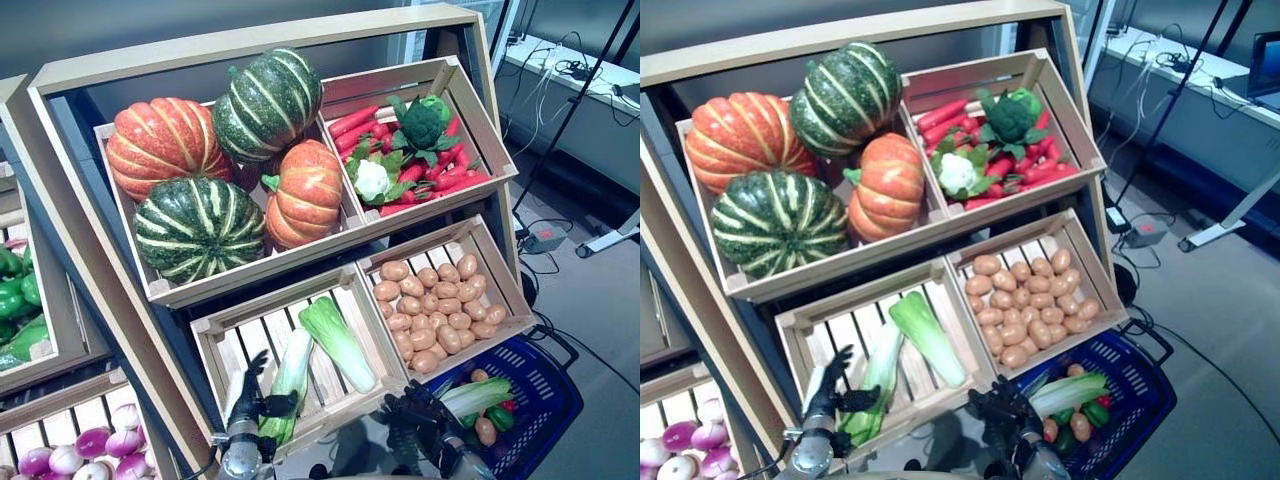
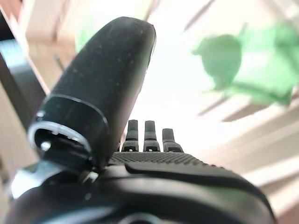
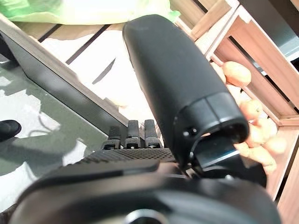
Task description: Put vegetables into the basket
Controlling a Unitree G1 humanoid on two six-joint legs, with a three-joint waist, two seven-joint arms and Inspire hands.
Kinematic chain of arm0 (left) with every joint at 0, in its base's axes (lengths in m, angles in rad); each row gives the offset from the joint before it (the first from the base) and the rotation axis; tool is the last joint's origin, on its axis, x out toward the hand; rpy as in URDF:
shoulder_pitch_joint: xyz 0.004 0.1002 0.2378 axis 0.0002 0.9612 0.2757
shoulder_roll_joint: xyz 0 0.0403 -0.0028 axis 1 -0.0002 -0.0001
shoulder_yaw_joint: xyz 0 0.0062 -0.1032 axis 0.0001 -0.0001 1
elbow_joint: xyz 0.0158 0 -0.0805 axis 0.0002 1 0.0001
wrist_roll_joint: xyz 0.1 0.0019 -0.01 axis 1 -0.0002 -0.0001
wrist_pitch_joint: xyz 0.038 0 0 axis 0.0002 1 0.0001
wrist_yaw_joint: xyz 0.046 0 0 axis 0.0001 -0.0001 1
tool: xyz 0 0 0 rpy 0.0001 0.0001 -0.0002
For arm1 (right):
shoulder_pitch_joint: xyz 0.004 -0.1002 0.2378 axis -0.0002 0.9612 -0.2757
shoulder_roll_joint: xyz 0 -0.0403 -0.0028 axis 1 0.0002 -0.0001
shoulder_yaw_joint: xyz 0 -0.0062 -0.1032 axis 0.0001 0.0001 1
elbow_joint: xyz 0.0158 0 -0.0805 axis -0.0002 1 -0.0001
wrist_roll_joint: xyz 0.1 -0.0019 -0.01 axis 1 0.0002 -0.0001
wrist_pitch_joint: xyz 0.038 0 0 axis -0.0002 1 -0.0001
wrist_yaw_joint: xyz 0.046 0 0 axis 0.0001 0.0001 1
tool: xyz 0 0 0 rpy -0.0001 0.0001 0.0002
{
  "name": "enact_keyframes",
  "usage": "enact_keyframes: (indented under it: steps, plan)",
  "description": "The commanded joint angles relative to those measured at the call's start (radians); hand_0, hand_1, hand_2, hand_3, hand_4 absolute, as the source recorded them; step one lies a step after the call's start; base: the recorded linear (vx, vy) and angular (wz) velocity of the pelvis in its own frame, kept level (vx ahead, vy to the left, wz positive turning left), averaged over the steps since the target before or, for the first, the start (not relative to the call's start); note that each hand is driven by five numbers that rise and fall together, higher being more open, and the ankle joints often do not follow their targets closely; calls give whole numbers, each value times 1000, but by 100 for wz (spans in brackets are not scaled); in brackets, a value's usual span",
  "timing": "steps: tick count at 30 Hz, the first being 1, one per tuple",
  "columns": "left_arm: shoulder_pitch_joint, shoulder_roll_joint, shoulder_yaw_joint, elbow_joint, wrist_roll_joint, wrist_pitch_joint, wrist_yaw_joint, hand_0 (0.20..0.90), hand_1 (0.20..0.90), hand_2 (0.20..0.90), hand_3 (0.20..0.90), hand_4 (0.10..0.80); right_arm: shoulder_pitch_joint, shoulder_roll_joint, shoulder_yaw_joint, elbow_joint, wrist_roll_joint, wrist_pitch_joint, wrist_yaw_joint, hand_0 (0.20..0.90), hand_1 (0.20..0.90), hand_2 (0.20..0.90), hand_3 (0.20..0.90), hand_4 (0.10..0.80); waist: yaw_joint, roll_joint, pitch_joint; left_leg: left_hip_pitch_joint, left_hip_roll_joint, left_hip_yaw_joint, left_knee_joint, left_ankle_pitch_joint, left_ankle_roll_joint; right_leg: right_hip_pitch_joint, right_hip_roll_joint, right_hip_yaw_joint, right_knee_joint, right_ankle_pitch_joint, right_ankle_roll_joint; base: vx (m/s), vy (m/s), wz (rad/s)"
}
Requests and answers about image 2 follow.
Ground green leafy vegetable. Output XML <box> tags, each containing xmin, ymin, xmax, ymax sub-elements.
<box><xmin>191</xmin><ymin>22</ymin><xmax>299</xmax><ymax>106</ymax></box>

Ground dark metal shelf frame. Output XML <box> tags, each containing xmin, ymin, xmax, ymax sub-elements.
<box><xmin>0</xmin><ymin>10</ymin><xmax>47</xmax><ymax>126</ymax></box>

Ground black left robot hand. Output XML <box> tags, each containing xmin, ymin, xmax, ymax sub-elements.
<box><xmin>5</xmin><ymin>16</ymin><xmax>276</xmax><ymax>224</ymax></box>

